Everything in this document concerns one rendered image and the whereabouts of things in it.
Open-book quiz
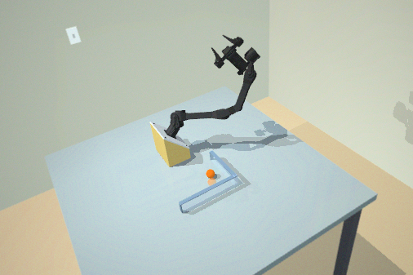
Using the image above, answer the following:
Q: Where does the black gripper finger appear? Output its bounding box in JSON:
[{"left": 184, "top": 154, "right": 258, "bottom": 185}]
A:
[
  {"left": 223, "top": 35, "right": 238, "bottom": 44},
  {"left": 211, "top": 48, "right": 222, "bottom": 63}
]

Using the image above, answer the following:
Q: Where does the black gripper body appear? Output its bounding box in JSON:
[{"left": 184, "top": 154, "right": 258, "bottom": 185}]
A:
[{"left": 214, "top": 37, "right": 244, "bottom": 69}]

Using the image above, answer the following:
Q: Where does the low clear wall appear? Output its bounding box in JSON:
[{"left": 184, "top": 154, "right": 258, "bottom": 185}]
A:
[{"left": 181, "top": 154, "right": 238, "bottom": 213}]

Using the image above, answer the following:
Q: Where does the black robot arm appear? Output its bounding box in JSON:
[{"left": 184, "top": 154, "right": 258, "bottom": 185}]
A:
[{"left": 164, "top": 48, "right": 260, "bottom": 139}]

